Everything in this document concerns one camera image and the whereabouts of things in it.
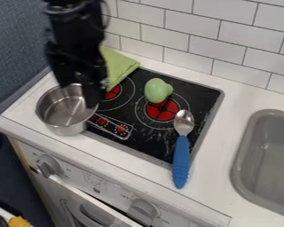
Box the toy stove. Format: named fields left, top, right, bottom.
left=81, top=67, right=225, bottom=170

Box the blue handled spoon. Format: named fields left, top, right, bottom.
left=170, top=109, right=197, bottom=190

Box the silver pot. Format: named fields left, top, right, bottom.
left=34, top=82, right=99, bottom=137

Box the toy sink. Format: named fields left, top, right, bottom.
left=228, top=108, right=284, bottom=220

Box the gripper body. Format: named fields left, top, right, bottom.
left=43, top=26, right=109, bottom=82

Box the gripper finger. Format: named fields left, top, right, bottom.
left=81, top=74, right=109, bottom=109
left=52, top=66, right=82, bottom=89

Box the green toy pear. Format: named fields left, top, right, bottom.
left=143, top=77, right=176, bottom=104

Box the green cloth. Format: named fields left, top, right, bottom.
left=98, top=44, right=142, bottom=92

